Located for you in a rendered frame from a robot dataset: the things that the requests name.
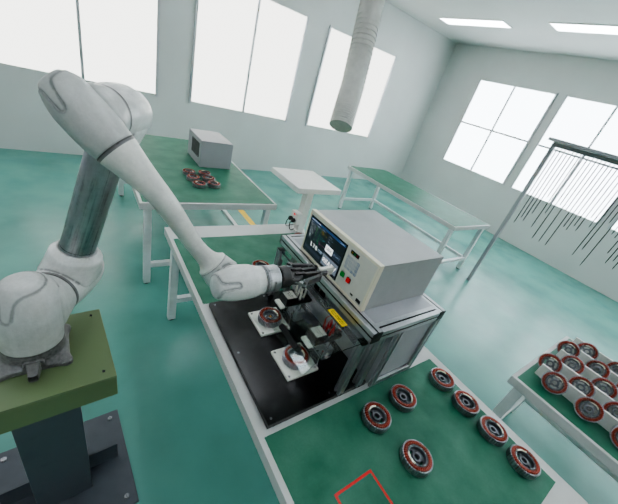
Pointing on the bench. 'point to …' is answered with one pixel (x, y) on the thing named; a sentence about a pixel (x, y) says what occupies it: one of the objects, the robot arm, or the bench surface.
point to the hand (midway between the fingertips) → (325, 270)
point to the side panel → (403, 352)
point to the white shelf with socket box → (306, 182)
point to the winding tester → (376, 258)
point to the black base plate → (248, 357)
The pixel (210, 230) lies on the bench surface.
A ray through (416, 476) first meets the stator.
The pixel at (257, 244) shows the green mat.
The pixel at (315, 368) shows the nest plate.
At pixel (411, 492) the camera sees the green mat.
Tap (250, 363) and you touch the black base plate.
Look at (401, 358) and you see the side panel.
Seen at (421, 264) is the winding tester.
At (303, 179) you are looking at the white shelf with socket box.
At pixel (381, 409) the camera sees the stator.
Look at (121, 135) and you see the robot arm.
